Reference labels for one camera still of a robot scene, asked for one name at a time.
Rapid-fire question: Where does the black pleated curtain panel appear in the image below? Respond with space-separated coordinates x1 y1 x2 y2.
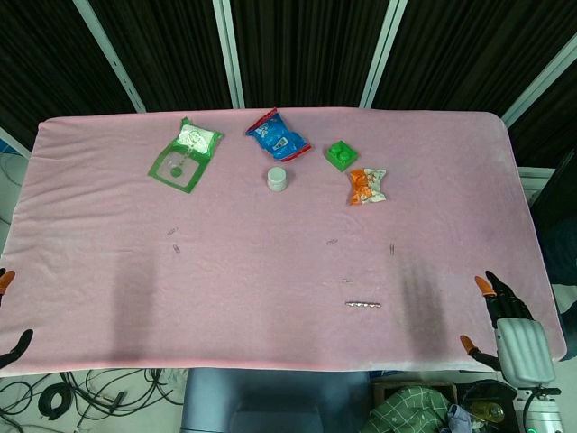
508 49 577 168
371 0 577 114
229 0 391 109
0 0 136 141
87 0 234 112

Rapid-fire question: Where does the blue grey rag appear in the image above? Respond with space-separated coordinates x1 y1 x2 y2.
447 404 472 433

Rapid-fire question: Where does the black trash bin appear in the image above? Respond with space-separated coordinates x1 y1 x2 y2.
462 379 537 433

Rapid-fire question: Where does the coiled black cable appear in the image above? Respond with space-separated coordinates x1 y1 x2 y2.
38 382 73 420

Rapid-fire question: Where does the blue snack bag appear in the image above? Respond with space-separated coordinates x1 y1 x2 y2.
244 106 313 163

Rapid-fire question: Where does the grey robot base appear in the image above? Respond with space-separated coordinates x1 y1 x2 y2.
181 367 373 433

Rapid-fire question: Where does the green checkered cloth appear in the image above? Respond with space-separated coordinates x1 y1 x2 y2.
362 386 459 433

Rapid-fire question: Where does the green white plastic packet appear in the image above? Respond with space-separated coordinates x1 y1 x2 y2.
148 116 225 195

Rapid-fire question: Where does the white metal frame post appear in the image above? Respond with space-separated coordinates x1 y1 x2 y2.
359 0 409 109
499 33 577 127
211 0 247 109
0 125 32 159
71 0 148 114

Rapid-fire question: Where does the orange white crumpled wrapper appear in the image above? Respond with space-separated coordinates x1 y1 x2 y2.
347 168 389 207

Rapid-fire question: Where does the yellow plastic bottle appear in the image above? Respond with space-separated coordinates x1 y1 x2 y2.
468 401 505 423

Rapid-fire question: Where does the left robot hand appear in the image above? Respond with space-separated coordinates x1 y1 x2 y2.
0 268 35 366

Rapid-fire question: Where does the pink tablecloth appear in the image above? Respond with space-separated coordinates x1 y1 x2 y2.
0 107 568 378

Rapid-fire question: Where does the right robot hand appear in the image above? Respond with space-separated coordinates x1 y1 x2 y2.
459 270 558 388

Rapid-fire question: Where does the white small cup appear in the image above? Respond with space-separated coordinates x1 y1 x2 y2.
266 166 289 192

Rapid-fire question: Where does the green toy brick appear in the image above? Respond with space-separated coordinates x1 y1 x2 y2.
324 140 362 172

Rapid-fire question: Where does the black floor cable bundle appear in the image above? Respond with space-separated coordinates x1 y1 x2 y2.
0 368 184 423

